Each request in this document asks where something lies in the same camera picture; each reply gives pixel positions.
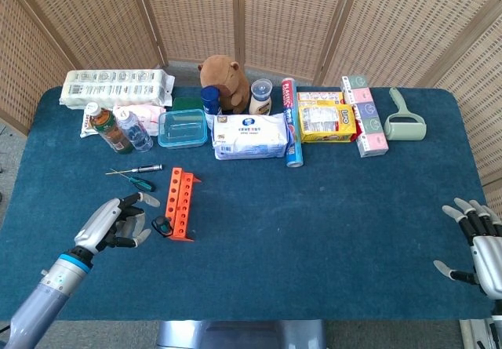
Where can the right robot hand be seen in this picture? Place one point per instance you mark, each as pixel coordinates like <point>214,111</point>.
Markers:
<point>486,251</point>

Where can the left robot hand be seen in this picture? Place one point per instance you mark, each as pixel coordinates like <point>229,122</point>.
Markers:
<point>98,225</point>

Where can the small black clip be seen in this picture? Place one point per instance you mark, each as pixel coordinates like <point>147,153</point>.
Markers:
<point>161,226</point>

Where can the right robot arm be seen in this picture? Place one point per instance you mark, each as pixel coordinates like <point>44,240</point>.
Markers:
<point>484,337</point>

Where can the orange test tube rack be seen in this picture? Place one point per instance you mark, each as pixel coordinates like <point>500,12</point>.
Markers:
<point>182,208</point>

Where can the green tea bottle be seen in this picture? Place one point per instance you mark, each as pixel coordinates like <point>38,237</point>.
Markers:
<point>111,131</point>

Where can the clear water bottle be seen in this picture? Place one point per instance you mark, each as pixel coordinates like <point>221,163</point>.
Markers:
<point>136,133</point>

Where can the pink white snack bag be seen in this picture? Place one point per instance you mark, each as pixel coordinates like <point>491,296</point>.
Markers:
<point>151,115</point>

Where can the clear container blue lid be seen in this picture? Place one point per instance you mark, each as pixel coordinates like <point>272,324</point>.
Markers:
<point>182,129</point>

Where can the white paper roll pack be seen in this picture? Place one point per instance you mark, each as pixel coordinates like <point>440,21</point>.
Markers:
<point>113,88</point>

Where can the light green lint roller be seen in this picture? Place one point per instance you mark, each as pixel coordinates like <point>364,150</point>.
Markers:
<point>406,127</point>

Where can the blue white spray can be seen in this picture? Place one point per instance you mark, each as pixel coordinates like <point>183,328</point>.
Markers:
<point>210,104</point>

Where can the pastel tissue pack strip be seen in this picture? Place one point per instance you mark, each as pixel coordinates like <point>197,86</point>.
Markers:
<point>368,125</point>

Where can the white blue wet wipes pack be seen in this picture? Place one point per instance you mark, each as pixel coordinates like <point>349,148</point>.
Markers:
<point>251,137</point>

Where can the grey robot torso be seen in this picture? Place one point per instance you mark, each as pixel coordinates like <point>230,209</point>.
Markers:
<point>241,335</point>

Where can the blue felt table cover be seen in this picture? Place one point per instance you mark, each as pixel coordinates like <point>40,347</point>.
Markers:
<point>294,227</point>

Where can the brown capybara plush toy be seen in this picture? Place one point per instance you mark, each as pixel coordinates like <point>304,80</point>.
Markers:
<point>225,78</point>

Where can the mayonnaise bottle clear cap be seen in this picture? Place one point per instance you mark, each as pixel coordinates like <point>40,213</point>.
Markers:
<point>260,104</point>

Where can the yellow snack box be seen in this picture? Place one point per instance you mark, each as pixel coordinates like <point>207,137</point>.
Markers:
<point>327,123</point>

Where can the plastic wrap box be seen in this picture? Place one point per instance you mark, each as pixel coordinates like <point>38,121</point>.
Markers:
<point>292,129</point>

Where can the woven folding screen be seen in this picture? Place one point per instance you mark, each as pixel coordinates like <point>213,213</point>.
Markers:
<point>274,19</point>

